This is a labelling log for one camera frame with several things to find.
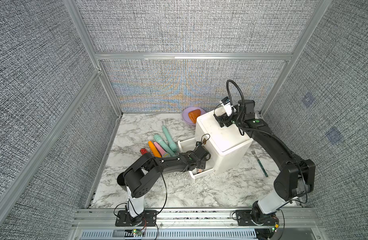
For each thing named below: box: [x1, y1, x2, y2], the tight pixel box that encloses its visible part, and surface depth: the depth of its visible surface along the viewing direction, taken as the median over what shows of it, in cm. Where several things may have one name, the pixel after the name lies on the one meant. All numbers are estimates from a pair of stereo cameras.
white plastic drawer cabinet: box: [194, 110, 254, 176], surface depth 77 cm
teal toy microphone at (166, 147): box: [153, 134, 176, 157], surface depth 100 cm
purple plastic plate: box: [182, 106, 207, 126], surface depth 123 cm
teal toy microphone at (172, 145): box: [162, 125, 178, 152], surface depth 101 cm
